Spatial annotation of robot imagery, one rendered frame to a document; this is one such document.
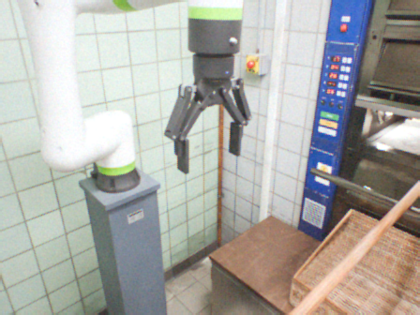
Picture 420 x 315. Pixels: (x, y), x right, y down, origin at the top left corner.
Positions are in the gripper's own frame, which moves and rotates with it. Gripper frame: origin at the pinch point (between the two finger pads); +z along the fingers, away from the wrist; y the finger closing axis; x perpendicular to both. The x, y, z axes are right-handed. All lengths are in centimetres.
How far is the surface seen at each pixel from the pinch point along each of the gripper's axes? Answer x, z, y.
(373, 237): 21, 26, -39
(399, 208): 20, 25, -58
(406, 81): -3, -4, -100
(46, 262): -99, 89, 19
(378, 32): -19, -20, -101
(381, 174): -5, 39, -105
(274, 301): -13, 89, -51
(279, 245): -36, 88, -81
